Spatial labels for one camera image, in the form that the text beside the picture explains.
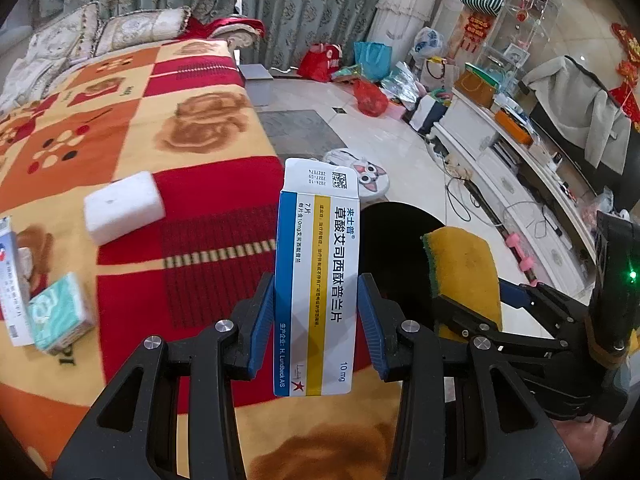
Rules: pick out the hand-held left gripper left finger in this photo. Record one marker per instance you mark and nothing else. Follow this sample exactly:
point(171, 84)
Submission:
point(261, 325)

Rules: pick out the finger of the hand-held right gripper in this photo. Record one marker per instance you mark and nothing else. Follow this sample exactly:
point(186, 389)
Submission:
point(520, 296)
point(465, 322)

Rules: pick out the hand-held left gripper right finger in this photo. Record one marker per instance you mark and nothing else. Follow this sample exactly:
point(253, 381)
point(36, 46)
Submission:
point(372, 330)

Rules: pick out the yellow green sponge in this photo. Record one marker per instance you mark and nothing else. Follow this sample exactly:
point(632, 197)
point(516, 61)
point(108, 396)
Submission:
point(465, 265)

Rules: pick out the white blue medicine box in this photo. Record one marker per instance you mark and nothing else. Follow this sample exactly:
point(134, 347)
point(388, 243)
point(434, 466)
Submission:
point(315, 285)

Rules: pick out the black round bin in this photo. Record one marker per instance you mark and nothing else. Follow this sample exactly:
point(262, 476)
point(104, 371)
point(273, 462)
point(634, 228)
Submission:
point(395, 260)

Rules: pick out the person's right forearm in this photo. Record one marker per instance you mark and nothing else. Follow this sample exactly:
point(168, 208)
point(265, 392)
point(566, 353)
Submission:
point(580, 432)

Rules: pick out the pink dumbbell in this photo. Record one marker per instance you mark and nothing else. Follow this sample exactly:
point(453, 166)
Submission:
point(522, 257)

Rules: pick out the white television cabinet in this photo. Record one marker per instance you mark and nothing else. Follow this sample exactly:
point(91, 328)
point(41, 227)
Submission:
point(495, 175)

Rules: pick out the white power strip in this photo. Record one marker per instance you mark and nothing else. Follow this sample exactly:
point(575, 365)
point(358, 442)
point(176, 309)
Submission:
point(455, 165)

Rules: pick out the cat print stool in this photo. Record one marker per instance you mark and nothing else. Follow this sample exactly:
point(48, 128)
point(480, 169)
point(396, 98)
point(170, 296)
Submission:
point(365, 172)

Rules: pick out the orange flat box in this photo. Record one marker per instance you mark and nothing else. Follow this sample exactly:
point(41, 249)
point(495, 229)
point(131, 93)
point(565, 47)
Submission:
point(512, 127)

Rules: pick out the black television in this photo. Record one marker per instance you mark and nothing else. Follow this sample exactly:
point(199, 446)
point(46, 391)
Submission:
point(560, 125)

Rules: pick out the white foam block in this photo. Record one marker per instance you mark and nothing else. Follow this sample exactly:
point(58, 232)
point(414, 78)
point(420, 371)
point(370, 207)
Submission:
point(125, 207)

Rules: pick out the grey floor rug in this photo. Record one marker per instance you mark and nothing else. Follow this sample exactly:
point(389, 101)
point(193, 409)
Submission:
point(295, 132)

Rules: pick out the teal tissue pack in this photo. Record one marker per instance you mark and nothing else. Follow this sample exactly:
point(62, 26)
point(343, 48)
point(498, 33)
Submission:
point(60, 312)

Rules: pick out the grey cloth cover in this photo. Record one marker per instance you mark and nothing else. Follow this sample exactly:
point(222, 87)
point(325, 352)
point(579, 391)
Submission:
point(590, 105)

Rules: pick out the black floor bag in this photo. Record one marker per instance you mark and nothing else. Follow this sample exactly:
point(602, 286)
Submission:
point(425, 112)

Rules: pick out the red plastic bag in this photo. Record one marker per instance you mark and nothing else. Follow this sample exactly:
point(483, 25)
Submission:
point(371, 99)

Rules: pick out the red orange printed blanket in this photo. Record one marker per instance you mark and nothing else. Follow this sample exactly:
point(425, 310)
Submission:
point(175, 110)

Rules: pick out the white paper bag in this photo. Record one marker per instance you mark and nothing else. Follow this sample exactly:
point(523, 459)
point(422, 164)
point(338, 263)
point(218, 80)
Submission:
point(437, 72)

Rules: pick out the silver foil bag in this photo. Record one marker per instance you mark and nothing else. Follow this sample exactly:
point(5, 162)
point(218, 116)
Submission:
point(400, 85)

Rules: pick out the grey square box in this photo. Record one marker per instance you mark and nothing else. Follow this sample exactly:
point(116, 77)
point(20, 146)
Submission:
point(255, 80)

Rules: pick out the red shopping bag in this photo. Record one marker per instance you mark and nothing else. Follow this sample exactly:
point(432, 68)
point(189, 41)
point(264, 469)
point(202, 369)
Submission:
point(320, 62)

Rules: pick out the red knot hanging ornament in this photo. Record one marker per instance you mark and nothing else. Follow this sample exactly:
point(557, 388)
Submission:
point(478, 30)

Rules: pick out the white blue plastic bag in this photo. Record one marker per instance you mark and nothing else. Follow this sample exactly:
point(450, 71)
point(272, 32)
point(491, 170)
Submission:
point(429, 42)

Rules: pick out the teal shopping bag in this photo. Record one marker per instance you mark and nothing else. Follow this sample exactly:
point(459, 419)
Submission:
point(372, 60)

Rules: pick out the clear glass shelf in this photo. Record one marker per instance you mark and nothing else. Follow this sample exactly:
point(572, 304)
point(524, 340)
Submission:
point(530, 10)

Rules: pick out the carved sofa armrest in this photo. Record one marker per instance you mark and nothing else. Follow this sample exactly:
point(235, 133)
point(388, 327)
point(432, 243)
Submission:
point(242, 35)

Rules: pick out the white lace curtain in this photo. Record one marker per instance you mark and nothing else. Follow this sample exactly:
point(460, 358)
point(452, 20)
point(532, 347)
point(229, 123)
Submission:
point(407, 10)

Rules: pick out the beige patterned cushion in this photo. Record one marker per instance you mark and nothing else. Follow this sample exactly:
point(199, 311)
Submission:
point(142, 30)
point(62, 32)

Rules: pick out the small photo frame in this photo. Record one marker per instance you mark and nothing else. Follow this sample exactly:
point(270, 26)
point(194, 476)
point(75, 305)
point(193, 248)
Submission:
point(516, 53)

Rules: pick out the red gold wall decoration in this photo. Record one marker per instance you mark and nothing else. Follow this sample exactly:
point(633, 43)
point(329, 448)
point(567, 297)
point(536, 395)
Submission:
point(630, 75)

